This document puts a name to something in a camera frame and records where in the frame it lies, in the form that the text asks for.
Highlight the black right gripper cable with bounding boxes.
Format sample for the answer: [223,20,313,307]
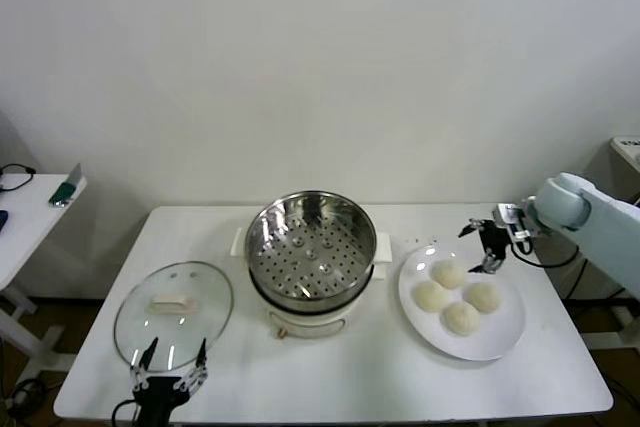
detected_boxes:
[509,241,581,269]

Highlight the cream electric cooker base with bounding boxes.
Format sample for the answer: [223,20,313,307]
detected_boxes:
[229,226,396,341]

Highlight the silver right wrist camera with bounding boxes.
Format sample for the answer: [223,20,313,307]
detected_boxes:
[492,202,532,241]

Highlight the white steamed baozi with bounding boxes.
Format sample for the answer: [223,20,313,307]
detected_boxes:
[464,281,503,313]
[430,260,469,291]
[442,300,482,336]
[413,281,451,313]

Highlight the white round plate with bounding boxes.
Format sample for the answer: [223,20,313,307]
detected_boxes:
[398,243,527,362]

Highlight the black wall cable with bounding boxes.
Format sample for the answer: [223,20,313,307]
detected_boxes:
[563,256,640,301]

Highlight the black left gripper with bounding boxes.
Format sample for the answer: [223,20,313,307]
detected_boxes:
[130,336,209,427]

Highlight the white stand base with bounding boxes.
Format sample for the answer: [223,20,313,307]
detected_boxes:
[582,304,640,351]

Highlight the grey white cabinet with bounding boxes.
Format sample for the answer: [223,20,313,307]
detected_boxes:
[609,135,640,208]

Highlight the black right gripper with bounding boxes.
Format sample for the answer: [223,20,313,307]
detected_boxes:
[458,219,511,274]

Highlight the green handled cleaver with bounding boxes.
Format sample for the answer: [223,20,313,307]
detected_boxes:
[48,162,83,207]

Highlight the black cable on side table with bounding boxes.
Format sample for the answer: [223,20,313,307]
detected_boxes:
[0,162,36,193]

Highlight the white side table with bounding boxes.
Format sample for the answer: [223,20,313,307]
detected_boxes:
[0,172,89,388]

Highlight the glass lid with cream handle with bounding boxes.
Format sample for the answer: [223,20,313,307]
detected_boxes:
[113,260,235,373]

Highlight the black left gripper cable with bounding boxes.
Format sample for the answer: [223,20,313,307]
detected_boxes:
[110,398,142,427]

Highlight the tangled floor cables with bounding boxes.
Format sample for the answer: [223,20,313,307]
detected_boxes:
[4,377,51,421]

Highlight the perforated steel steamer basket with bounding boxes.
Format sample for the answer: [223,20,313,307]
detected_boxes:
[244,190,378,313]

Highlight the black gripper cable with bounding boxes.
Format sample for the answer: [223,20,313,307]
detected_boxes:
[110,398,142,427]
[509,241,581,269]

